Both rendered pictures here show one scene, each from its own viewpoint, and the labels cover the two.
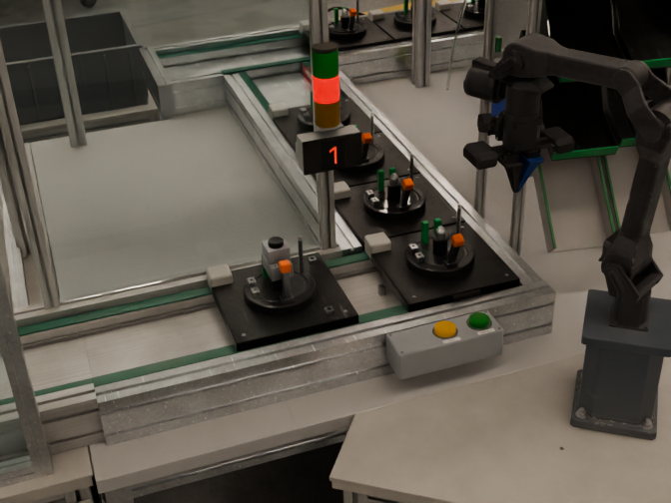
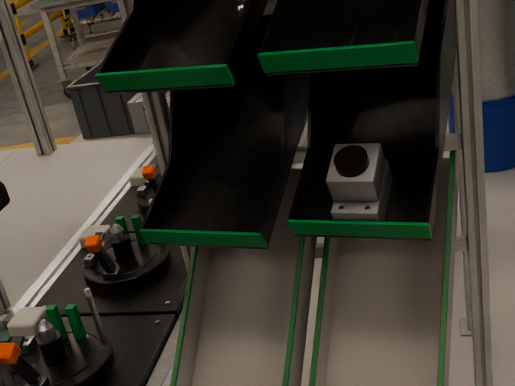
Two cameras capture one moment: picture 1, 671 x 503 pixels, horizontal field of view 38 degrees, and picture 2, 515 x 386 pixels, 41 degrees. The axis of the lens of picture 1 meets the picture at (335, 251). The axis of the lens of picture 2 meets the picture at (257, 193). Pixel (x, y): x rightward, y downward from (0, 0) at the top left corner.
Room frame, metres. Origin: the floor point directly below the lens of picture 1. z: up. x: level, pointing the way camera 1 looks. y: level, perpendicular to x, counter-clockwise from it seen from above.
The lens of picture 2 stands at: (1.21, -0.87, 1.51)
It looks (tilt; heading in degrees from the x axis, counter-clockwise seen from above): 25 degrees down; 34
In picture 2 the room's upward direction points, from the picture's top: 11 degrees counter-clockwise
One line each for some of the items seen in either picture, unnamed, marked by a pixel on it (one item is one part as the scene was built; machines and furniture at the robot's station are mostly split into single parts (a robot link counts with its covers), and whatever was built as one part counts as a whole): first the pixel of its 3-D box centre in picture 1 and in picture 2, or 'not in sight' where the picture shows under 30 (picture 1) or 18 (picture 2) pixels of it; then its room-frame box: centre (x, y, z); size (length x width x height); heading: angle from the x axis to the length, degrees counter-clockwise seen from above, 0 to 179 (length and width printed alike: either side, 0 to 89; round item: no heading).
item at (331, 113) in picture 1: (327, 111); not in sight; (1.71, 0.01, 1.28); 0.05 x 0.05 x 0.05
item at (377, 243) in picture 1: (439, 243); (51, 345); (1.66, -0.21, 1.01); 0.24 x 0.24 x 0.13; 18
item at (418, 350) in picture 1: (444, 343); not in sight; (1.43, -0.20, 0.93); 0.21 x 0.07 x 0.06; 108
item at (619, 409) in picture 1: (621, 363); not in sight; (1.32, -0.50, 0.96); 0.15 x 0.15 x 0.20; 72
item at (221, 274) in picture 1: (220, 278); not in sight; (1.61, 0.23, 0.97); 0.05 x 0.05 x 0.04; 18
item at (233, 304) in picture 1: (280, 298); not in sight; (1.55, 0.11, 0.96); 0.24 x 0.24 x 0.02; 18
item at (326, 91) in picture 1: (326, 86); not in sight; (1.71, 0.01, 1.33); 0.05 x 0.05 x 0.05
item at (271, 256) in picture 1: (275, 252); not in sight; (1.56, 0.12, 1.06); 0.08 x 0.04 x 0.07; 19
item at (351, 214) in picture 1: (393, 189); (121, 245); (1.89, -0.14, 1.01); 0.24 x 0.24 x 0.13; 18
